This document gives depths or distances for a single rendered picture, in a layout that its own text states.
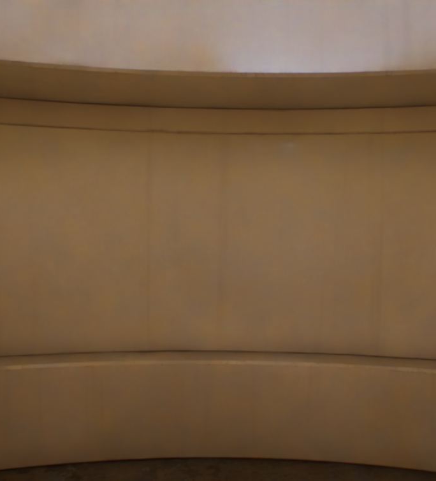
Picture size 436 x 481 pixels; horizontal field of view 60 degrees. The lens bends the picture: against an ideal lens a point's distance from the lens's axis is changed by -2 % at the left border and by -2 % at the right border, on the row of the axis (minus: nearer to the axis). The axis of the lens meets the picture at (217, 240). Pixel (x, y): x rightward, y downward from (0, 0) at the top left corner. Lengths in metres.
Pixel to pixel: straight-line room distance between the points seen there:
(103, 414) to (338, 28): 0.47
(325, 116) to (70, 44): 0.29
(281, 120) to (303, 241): 0.15
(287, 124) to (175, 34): 0.17
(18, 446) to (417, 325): 0.46
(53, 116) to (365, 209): 0.38
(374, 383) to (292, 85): 0.33
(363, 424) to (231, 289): 0.21
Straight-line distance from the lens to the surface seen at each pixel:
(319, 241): 0.47
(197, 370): 0.45
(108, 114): 0.49
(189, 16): 0.42
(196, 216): 0.46
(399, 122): 0.50
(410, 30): 0.43
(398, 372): 0.48
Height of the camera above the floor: 0.26
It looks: 1 degrees down
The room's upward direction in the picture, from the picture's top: 1 degrees clockwise
